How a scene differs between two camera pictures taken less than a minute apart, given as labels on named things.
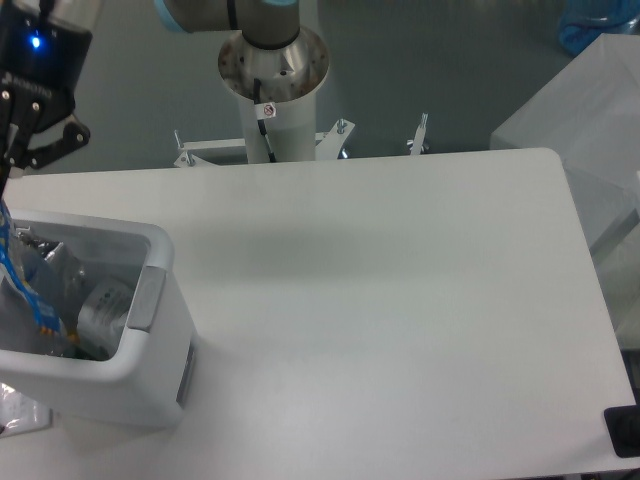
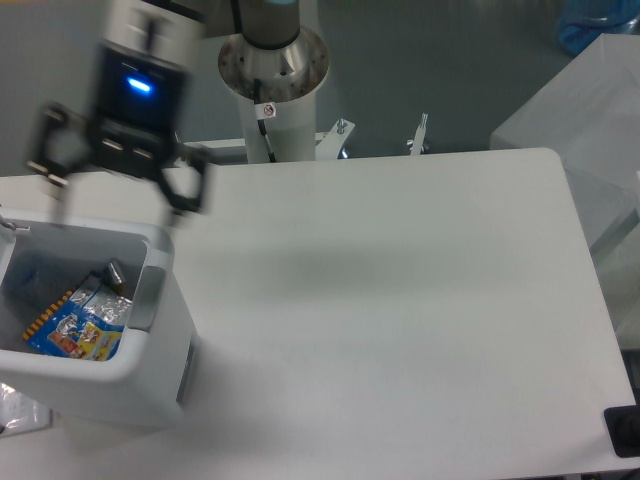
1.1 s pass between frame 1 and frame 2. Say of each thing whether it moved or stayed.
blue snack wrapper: moved
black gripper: moved
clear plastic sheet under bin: stayed
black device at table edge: stayed
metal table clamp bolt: stayed
